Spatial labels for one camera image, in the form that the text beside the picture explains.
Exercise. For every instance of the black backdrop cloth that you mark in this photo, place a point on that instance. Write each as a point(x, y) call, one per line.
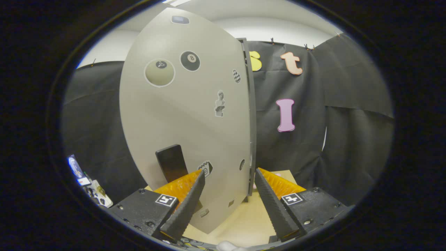
point(348, 87)

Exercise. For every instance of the person's white sneaker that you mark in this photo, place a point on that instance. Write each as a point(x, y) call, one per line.
point(228, 246)

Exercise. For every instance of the grey shoe cabinet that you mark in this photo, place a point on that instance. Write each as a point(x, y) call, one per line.
point(252, 122)

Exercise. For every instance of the blue lit screen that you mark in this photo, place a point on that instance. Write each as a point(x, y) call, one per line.
point(76, 168)

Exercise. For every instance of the beige shoe cabinet door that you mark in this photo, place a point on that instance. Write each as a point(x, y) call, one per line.
point(191, 122)

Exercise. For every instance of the white plastic equipment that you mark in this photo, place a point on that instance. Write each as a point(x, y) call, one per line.
point(101, 198)

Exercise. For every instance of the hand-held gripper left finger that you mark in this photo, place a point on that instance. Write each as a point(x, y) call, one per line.
point(186, 209)

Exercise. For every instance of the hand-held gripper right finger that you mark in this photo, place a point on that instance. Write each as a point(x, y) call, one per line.
point(275, 209)

